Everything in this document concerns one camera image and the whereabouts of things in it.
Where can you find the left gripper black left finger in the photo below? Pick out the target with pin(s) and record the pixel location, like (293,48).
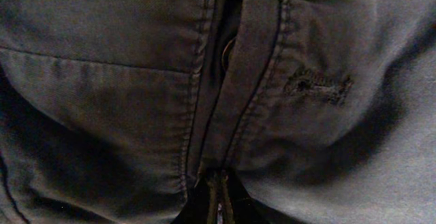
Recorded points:
(202,205)

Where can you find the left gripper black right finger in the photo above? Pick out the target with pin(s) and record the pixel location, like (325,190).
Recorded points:
(238,206)

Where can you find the navy blue shorts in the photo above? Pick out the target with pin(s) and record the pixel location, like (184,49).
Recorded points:
(113,110)

